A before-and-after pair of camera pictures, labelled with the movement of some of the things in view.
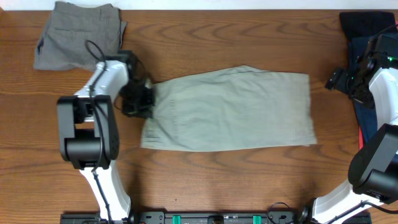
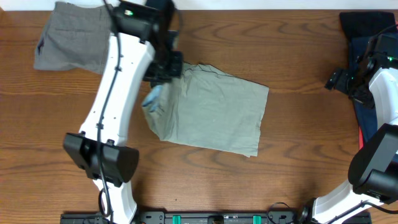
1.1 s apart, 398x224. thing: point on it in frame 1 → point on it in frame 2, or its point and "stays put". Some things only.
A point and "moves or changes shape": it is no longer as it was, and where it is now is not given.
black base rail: (212, 217) stays put
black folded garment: (365, 23) stays put
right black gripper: (337, 80) stays put
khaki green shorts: (231, 108) moves or changes shape
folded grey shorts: (76, 37) stays put
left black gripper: (144, 101) → (163, 70)
